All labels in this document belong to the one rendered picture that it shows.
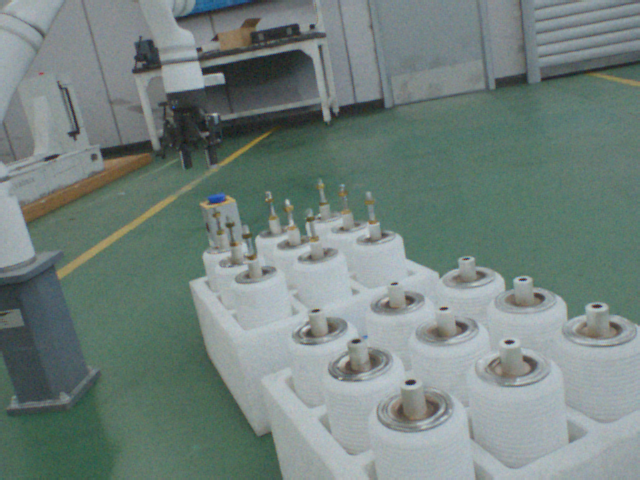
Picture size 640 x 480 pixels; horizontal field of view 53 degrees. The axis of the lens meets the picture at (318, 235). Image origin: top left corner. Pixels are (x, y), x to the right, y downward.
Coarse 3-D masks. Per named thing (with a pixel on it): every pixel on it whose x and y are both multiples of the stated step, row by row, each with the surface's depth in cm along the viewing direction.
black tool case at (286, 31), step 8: (296, 24) 528; (256, 32) 530; (264, 32) 530; (272, 32) 530; (280, 32) 528; (288, 32) 529; (296, 32) 530; (256, 40) 532; (264, 40) 532; (272, 40) 532
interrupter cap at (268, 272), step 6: (246, 270) 113; (264, 270) 111; (270, 270) 110; (276, 270) 109; (240, 276) 110; (246, 276) 110; (264, 276) 108; (270, 276) 107; (240, 282) 107; (246, 282) 107; (252, 282) 106; (258, 282) 106
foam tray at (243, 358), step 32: (192, 288) 135; (352, 288) 116; (384, 288) 112; (416, 288) 114; (224, 320) 112; (288, 320) 107; (352, 320) 110; (224, 352) 116; (256, 352) 104; (256, 384) 105; (256, 416) 106
